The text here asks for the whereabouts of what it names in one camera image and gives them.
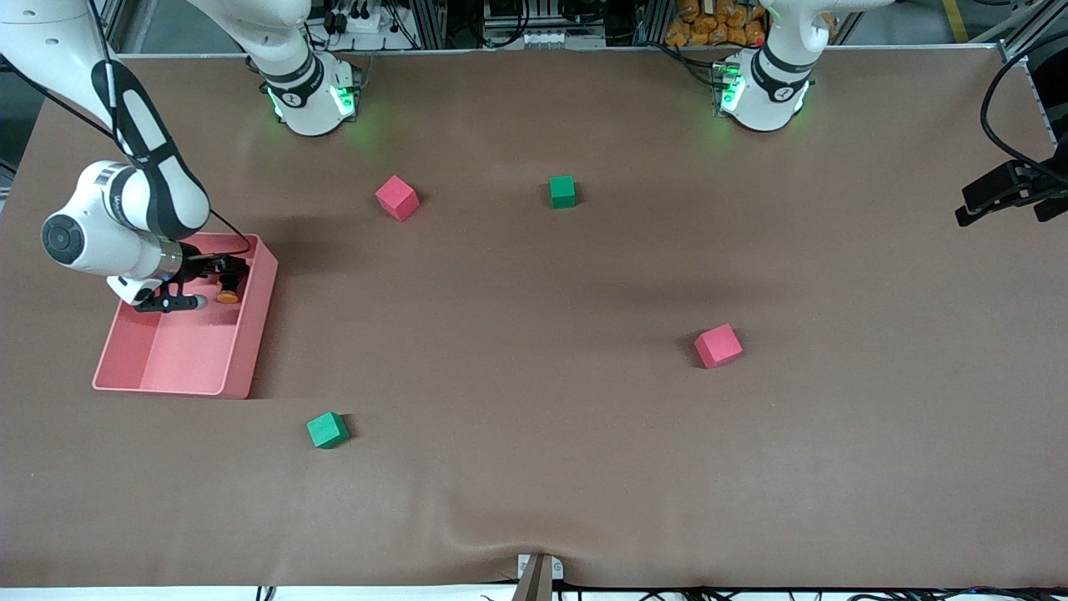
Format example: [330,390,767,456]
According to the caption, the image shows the yellow mushroom push button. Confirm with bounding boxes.
[215,265,249,305]

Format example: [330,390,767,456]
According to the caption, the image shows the orange packaged items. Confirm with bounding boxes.
[665,0,767,48]

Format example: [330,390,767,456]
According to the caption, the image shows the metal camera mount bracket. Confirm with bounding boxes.
[511,553,566,601]

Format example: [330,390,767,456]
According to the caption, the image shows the aluminium frame rail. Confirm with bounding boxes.
[997,0,1068,68]

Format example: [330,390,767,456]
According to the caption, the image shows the pink plastic bin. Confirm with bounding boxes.
[92,232,280,400]

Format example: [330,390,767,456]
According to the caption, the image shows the brown table cover sheet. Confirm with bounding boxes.
[0,46,1068,590]

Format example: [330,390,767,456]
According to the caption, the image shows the aluminium frame upright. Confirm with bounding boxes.
[409,0,448,49]
[634,0,677,47]

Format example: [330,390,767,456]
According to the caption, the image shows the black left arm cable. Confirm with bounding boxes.
[980,38,1068,172]

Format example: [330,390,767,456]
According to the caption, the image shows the pink foam cube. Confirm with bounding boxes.
[375,175,421,223]
[693,323,744,370]

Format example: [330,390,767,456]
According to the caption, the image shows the white power strip with plugs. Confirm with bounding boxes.
[321,0,398,36]

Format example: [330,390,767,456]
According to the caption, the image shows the aluminium frame beams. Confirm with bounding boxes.
[92,0,159,56]

